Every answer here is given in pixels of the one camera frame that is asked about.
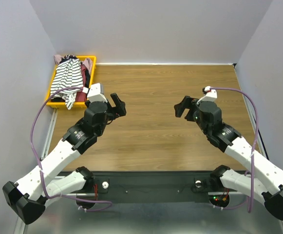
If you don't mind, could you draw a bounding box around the black white striped tank top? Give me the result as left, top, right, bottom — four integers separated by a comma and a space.
50, 58, 83, 110

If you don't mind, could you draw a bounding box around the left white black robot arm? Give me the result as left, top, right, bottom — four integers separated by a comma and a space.
2, 93, 126, 225

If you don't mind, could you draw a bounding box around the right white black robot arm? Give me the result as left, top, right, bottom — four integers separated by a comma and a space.
174, 96, 283, 221

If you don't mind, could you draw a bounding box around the maroon tank top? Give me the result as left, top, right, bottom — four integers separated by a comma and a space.
75, 64, 91, 102

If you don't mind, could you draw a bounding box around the dark navy tank top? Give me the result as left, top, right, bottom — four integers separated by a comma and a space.
51, 55, 95, 103

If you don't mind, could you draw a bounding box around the pale pink tank top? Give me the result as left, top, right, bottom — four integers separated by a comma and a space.
54, 55, 93, 74

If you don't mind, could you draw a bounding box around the yellow plastic bin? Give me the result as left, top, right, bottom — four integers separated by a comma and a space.
46, 55, 97, 108

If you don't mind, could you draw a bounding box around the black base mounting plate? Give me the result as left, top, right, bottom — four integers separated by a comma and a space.
93, 171, 226, 204

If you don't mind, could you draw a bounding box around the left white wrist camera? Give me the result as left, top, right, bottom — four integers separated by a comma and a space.
82, 83, 107, 102

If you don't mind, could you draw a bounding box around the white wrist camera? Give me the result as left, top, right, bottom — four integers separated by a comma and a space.
197, 86, 217, 105
82, 83, 107, 102

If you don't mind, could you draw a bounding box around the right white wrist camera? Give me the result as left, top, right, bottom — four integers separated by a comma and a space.
197, 86, 217, 105

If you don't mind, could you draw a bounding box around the aluminium extrusion frame rail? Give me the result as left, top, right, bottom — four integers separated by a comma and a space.
12, 108, 58, 234

